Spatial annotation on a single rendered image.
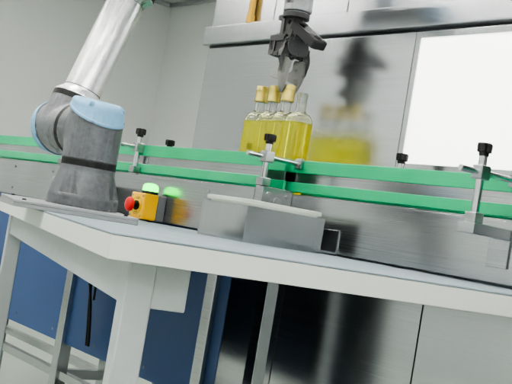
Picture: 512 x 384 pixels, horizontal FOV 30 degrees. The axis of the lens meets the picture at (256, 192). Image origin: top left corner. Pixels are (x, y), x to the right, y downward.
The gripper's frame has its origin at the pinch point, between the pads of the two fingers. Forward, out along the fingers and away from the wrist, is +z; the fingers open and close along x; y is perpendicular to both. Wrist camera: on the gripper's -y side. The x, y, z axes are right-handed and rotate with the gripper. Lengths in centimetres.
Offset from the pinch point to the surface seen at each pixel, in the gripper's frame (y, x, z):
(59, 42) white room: 580, -209, -96
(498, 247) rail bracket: -78, 7, 33
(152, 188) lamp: 27.1, 19.2, 31.3
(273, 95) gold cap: 4.8, 1.2, 2.1
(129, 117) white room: 579, -291, -46
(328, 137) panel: -4.6, -12.2, 10.5
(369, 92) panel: -17.3, -12.1, -1.5
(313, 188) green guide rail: -20.1, 4.1, 25.7
